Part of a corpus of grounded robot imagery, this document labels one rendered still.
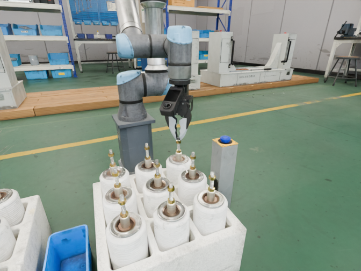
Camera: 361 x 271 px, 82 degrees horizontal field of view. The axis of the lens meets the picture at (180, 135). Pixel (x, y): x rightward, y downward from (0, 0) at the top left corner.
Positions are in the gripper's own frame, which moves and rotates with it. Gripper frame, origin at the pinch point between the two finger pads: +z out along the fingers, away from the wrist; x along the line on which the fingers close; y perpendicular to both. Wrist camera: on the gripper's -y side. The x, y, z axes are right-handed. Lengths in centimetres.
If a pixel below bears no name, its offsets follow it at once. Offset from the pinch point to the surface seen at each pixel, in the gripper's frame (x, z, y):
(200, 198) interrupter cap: -12.3, 9.0, -18.5
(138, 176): 10.9, 11.2, -11.3
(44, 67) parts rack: 362, 14, 270
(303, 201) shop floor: -53, 34, 22
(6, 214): 39, 13, -36
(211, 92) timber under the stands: 21, 32, 220
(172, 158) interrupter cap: 2.3, 9.1, -0.3
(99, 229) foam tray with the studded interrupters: 13.2, 16.4, -30.7
